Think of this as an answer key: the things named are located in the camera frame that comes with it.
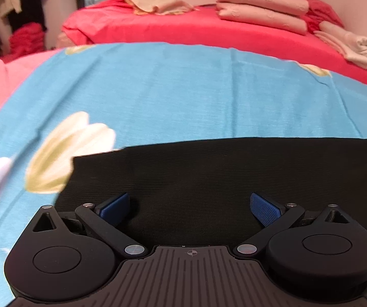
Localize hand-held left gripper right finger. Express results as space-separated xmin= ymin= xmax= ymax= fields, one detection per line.
xmin=233 ymin=193 xmax=352 ymax=258

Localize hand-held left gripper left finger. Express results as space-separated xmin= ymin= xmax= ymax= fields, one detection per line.
xmin=31 ymin=193 xmax=149 ymax=258

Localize black pants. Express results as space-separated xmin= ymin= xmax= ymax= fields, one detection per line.
xmin=55 ymin=137 xmax=367 ymax=247

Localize blue floral bedsheet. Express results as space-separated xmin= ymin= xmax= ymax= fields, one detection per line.
xmin=0 ymin=42 xmax=367 ymax=307

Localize cream rolled cloth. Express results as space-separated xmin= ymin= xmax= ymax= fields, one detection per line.
xmin=314 ymin=22 xmax=367 ymax=69

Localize red bedsheet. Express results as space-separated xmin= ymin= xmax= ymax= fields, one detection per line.
xmin=60 ymin=0 xmax=367 ymax=87

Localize pile of red clothes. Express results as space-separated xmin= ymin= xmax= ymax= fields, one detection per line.
xmin=9 ymin=22 xmax=45 ymax=56

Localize red crumpled cloth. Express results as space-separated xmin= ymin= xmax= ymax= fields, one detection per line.
xmin=304 ymin=0 xmax=344 ymax=34

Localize beige crumpled cloth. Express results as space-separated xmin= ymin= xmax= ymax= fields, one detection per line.
xmin=123 ymin=0 xmax=195 ymax=16

